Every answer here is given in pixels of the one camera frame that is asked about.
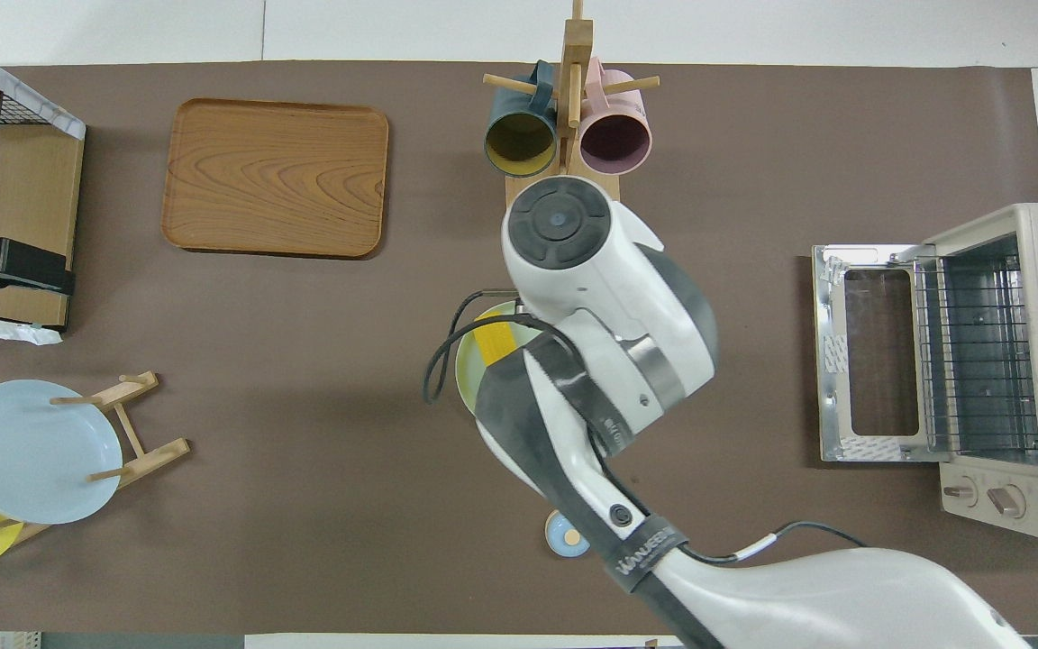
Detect light green plate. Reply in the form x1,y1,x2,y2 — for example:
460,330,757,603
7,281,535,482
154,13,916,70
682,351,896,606
454,302,545,420

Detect wooden mug tree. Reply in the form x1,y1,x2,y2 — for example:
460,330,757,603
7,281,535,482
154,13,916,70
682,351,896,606
482,0,661,206

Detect yellow corn cob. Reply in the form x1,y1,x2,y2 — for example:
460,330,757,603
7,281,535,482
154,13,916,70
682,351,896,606
472,317,524,368

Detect brown paper table mat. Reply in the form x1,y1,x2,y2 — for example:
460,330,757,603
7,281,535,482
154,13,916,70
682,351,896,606
0,61,1038,636

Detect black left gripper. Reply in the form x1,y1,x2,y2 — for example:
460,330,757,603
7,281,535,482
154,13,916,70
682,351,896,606
0,236,77,297

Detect pink mug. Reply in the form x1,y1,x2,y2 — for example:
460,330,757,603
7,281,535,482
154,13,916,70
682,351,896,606
578,57,654,177

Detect dark teal mug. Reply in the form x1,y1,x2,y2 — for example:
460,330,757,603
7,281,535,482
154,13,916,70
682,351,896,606
483,60,560,178

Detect metal oven wire rack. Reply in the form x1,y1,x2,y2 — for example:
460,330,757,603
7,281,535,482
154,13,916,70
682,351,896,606
914,255,1038,453

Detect wooden plate rack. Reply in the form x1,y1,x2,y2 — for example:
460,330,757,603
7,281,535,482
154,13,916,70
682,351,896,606
0,370,192,546

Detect rectangular wooden tray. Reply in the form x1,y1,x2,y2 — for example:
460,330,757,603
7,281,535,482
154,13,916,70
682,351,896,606
160,97,390,260

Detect glass oven door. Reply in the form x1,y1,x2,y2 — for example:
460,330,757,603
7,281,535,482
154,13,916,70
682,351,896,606
812,243,945,464

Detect light blue plate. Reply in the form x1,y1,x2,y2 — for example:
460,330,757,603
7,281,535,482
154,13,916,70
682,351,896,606
0,379,123,526

